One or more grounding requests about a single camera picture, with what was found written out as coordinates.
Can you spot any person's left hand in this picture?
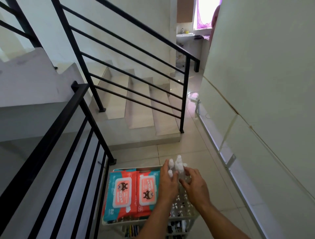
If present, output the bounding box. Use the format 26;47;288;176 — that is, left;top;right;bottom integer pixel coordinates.
157;165;179;205

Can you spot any person's right hand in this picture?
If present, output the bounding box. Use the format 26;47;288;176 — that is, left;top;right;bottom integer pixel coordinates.
178;167;213;211

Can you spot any clear plastic bottle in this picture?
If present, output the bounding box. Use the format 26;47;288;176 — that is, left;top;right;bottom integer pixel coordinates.
175;154;185;177
182;162;192;183
168;159;176;178

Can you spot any beige plastic cart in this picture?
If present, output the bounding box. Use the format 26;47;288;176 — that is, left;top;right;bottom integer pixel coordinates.
101;165;200;239

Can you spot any row of black-capped white markers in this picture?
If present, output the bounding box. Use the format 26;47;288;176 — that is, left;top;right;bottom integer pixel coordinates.
167;219;189;234

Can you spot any pile of teal wipe packets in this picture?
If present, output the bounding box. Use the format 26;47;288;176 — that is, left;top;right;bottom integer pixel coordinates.
102;168;161;223

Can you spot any pile of colourful patterned pencils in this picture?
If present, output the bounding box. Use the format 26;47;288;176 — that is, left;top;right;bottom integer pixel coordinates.
122;223;141;239

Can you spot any person's left forearm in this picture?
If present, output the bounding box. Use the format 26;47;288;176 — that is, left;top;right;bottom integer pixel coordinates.
137;199;173;239

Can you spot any person's right forearm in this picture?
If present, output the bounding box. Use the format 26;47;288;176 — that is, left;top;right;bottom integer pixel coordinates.
197;202;251;239

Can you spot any white partition board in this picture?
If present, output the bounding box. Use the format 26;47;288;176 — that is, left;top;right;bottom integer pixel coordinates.
194;0;315;239

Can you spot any white washbasin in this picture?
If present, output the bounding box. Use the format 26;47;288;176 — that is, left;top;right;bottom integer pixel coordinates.
176;32;195;45

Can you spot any purple window curtain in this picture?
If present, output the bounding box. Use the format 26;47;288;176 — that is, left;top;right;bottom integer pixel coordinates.
196;0;223;30

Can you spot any grey metal partition frame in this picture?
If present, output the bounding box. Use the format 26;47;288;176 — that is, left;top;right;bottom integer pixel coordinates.
195;98;269;239

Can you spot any thin beige wall strip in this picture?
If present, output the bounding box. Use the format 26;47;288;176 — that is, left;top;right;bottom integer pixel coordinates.
218;114;239;155

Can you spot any white wall conduit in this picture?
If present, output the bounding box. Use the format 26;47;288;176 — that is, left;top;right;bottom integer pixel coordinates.
202;76;315;197

